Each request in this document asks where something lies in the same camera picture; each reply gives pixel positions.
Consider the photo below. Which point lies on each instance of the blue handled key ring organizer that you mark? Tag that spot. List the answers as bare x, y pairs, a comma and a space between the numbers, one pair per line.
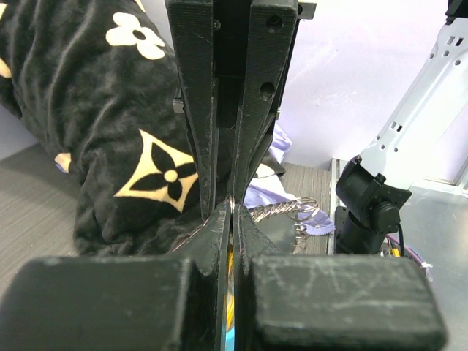
271, 228

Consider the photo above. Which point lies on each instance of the lavender cloth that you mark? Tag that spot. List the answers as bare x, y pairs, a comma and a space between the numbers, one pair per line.
266, 188

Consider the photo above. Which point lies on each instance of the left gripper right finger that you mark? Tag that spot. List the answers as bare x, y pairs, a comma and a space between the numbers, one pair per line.
339, 302

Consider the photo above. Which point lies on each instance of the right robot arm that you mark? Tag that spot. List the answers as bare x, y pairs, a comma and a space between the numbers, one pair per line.
375, 184

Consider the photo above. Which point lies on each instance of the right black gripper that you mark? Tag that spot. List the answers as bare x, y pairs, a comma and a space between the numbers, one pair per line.
252, 45

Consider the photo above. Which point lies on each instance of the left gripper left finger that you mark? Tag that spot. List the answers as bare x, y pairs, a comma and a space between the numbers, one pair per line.
175, 301

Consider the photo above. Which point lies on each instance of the black floral blanket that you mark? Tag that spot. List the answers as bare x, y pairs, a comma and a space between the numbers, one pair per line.
96, 84

